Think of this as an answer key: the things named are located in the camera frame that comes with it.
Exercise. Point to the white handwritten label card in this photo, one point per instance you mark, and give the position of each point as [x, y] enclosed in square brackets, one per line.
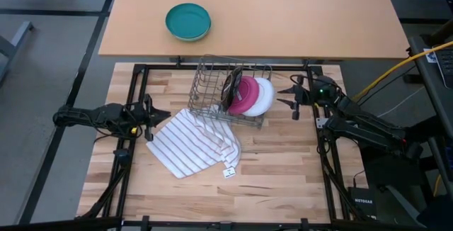
[229, 173]

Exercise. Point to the grey table leg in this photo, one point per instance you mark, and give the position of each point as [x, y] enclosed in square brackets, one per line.
[17, 36]

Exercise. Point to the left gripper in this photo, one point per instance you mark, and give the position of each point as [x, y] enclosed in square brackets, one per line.
[139, 117]

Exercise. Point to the teal plate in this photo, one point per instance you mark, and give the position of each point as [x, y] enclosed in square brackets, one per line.
[187, 22]

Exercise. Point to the light wooden desk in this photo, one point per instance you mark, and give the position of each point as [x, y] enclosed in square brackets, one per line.
[283, 22]

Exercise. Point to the black Netgear network switch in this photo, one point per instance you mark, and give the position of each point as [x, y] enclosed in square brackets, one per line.
[362, 202]

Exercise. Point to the black plate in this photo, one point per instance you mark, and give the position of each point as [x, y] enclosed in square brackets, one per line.
[230, 89]

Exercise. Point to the black keyboard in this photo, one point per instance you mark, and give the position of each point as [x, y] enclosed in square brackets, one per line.
[446, 68]

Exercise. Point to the black metal table frame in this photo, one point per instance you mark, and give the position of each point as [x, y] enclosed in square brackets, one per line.
[163, 67]

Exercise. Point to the white towel with red stripes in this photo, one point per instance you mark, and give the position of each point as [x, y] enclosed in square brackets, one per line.
[187, 146]

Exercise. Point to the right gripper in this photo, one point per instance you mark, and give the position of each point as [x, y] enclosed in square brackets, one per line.
[315, 94]

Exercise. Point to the white plate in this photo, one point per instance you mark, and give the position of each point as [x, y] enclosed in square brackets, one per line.
[265, 96]

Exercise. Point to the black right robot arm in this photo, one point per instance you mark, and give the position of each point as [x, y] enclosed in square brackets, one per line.
[364, 126]

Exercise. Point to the pink plate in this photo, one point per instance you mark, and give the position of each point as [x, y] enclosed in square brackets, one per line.
[246, 94]

